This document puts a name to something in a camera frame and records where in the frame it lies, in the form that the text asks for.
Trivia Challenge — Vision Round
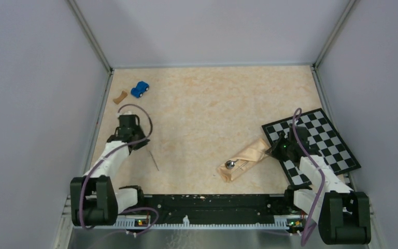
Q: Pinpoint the orange cloth napkin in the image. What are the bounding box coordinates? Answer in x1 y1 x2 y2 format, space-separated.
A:
216 138 269 183

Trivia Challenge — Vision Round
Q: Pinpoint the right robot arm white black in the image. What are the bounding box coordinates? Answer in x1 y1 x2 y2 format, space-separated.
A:
266 126 372 245

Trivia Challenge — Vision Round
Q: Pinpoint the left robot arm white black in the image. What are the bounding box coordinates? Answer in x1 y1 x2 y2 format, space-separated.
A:
70 114 149 228

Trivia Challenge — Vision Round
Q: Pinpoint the black white checkerboard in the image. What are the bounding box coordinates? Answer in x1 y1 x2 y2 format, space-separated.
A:
262 108 361 186

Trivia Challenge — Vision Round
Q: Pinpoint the small brown wooden piece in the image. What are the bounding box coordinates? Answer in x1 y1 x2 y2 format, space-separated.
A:
112 91 128 105

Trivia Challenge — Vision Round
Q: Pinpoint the blue toy car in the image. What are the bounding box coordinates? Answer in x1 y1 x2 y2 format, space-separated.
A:
131 81 149 99

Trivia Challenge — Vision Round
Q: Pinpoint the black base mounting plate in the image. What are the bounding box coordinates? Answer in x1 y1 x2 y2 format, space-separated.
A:
130 194 307 225

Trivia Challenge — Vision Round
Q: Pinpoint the aluminium front rail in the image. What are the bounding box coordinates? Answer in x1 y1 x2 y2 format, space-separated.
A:
61 194 375 230

